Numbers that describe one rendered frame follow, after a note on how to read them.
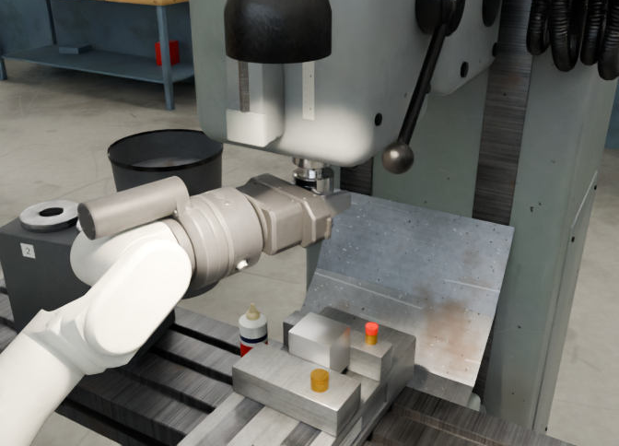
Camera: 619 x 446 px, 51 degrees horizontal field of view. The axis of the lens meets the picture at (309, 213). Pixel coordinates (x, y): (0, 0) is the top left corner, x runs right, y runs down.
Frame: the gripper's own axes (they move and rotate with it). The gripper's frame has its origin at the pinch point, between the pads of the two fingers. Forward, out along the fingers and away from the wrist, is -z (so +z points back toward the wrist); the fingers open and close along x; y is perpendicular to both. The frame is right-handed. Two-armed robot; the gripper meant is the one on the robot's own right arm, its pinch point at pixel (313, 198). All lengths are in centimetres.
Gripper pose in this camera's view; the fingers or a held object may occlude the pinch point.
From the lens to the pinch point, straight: 74.7
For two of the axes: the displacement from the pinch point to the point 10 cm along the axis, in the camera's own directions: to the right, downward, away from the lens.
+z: -7.3, 2.8, -6.2
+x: -6.8, -3.2, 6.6
